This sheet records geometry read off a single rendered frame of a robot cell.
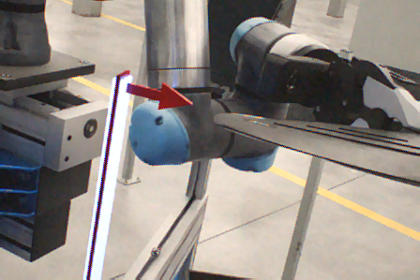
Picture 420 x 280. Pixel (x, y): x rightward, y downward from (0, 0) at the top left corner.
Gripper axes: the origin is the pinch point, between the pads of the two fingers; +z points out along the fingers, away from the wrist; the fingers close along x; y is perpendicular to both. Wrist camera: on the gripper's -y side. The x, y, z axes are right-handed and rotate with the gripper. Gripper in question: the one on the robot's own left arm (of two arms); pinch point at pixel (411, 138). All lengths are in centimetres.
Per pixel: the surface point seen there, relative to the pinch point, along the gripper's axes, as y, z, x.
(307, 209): 107, -140, 72
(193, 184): 9, -52, 29
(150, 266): -5.2, -30.7, 32.7
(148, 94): -21.8, -7.8, 2.2
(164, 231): 0, -40, 32
